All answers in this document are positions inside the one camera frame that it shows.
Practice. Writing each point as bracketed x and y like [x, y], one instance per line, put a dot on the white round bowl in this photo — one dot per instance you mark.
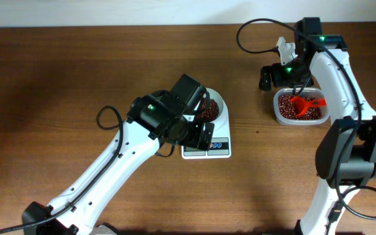
[211, 94]

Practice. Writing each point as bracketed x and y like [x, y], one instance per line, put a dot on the white digital kitchen scale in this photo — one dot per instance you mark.
[220, 147]

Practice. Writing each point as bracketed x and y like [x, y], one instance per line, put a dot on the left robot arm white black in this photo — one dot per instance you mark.
[153, 120]

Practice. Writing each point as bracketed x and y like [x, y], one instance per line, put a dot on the red adzuki beans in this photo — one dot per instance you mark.
[289, 109]

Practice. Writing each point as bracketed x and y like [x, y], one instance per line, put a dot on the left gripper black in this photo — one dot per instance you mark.
[192, 128]

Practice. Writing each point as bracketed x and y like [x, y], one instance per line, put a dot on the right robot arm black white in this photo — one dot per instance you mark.
[346, 158]

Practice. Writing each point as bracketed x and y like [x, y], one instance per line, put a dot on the orange measuring scoop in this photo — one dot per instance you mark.
[302, 105]

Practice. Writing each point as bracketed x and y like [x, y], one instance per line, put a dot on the clear plastic container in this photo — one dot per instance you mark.
[309, 94]

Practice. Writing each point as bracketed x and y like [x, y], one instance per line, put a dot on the red beans in bowl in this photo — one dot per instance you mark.
[208, 113]

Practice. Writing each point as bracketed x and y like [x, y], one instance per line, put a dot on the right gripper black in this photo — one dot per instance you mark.
[277, 79]

